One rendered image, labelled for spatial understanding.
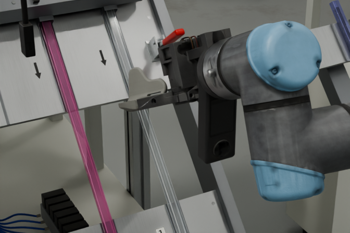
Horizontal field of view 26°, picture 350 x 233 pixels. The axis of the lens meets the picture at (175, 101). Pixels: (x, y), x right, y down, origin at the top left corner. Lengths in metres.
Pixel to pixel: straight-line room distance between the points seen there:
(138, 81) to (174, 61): 0.08
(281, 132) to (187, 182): 2.03
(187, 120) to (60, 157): 0.60
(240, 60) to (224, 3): 3.87
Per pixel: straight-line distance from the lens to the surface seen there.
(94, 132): 1.69
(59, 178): 1.72
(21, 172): 1.75
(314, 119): 0.84
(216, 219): 1.21
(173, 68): 1.00
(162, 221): 1.18
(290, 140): 0.82
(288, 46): 0.80
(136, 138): 1.57
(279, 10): 4.62
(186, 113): 1.25
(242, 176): 2.89
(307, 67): 0.81
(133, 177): 1.61
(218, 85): 0.89
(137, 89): 1.04
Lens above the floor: 1.52
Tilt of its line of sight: 26 degrees down
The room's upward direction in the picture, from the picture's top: straight up
